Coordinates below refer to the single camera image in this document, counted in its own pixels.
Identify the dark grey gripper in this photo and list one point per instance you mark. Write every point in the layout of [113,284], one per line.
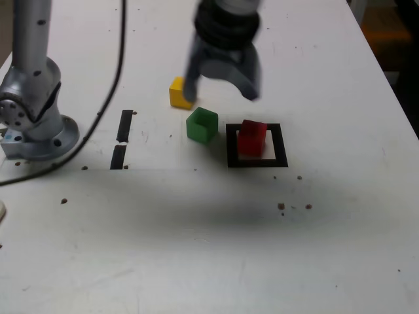
[226,55]

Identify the yellow cube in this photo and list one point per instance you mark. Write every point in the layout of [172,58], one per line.
[176,95]

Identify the green cube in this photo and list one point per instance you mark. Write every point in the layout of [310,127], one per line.
[201,127]

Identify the red cube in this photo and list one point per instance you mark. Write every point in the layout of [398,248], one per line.
[250,140]

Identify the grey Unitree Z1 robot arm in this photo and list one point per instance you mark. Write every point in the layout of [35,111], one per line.
[32,81]

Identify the black tape square outline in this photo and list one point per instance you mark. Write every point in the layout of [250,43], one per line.
[232,157]

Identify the black tape strip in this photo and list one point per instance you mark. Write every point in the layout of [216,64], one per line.
[124,124]

